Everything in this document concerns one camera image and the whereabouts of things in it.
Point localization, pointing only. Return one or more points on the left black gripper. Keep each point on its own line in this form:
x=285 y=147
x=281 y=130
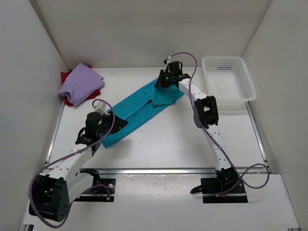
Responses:
x=119 y=123

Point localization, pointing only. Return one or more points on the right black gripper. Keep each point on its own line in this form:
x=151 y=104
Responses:
x=160 y=83

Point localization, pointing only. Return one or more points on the teal cloth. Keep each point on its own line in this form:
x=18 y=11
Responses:
x=140 y=107

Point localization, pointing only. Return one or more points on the lilac t shirt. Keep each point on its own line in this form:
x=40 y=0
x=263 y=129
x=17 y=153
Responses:
x=80 y=84

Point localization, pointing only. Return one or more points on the red t shirt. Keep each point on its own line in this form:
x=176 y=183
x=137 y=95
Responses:
x=84 y=96

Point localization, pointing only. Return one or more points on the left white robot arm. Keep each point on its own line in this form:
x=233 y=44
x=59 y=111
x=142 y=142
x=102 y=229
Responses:
x=53 y=193

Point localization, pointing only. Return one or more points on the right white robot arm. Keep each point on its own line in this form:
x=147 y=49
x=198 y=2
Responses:
x=205 y=116

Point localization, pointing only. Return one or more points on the white plastic basket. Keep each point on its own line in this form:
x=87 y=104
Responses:
x=228 y=79

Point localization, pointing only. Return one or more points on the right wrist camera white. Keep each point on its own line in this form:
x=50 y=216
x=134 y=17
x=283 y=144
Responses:
x=167 y=60

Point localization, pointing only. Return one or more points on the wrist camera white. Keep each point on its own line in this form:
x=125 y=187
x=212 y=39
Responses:
x=100 y=108
x=167 y=60

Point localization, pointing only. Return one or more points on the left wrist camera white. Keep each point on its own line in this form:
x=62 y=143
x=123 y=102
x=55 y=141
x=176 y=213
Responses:
x=100 y=108

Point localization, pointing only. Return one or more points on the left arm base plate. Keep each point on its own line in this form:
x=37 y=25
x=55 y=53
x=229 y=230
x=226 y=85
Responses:
x=104 y=193

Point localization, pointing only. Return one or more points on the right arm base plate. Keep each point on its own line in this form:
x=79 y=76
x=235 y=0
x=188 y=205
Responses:
x=213 y=192

